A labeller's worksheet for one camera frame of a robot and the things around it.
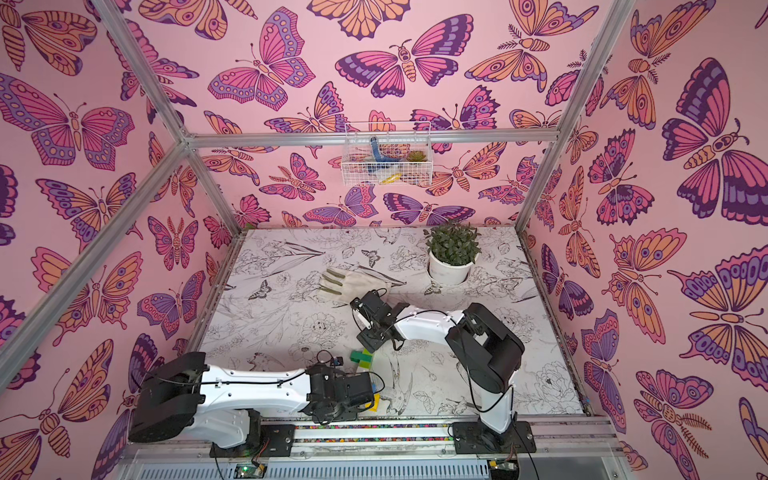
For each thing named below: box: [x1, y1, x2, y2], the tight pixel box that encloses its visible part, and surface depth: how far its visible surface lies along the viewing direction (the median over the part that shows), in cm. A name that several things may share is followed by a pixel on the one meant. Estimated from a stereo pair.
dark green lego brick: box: [350, 348, 374, 369], surface depth 87 cm
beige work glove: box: [318, 263, 407, 303], surface depth 105 cm
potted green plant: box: [423, 220, 482, 286], surface depth 94 cm
